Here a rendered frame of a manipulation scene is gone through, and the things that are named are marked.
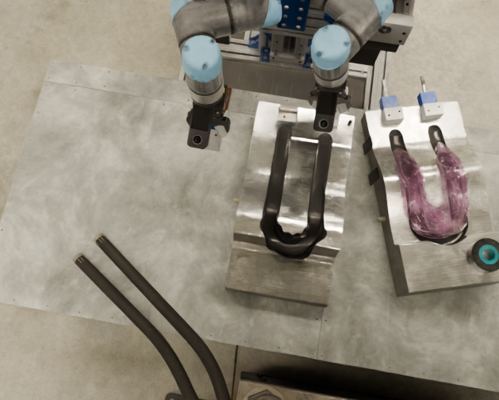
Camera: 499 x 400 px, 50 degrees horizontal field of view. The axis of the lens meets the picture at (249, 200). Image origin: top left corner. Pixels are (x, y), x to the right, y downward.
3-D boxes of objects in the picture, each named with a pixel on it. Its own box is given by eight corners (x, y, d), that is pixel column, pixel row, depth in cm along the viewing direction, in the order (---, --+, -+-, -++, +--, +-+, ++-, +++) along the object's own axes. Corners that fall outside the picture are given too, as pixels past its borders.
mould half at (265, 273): (257, 114, 152) (259, 92, 139) (348, 129, 151) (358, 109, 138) (225, 290, 139) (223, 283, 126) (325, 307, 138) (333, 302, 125)
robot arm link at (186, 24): (220, 5, 115) (233, 49, 112) (169, 16, 114) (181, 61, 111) (219, -20, 107) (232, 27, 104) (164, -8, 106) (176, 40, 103)
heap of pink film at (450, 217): (385, 149, 143) (393, 138, 136) (451, 141, 144) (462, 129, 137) (405, 244, 136) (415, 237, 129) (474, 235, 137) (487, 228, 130)
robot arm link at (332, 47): (362, 36, 102) (332, 68, 102) (359, 59, 113) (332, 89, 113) (331, 11, 104) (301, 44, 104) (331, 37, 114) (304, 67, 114)
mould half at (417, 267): (360, 120, 152) (369, 102, 141) (450, 109, 153) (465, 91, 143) (396, 297, 139) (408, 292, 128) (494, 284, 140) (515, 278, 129)
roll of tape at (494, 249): (488, 279, 129) (494, 278, 126) (459, 259, 130) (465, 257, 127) (504, 254, 131) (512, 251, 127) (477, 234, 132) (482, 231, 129)
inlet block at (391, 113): (372, 86, 152) (377, 76, 147) (389, 83, 152) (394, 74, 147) (381, 128, 148) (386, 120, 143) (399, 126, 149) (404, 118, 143)
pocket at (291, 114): (278, 109, 147) (279, 104, 143) (297, 113, 147) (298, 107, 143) (275, 125, 146) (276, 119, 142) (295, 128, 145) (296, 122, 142)
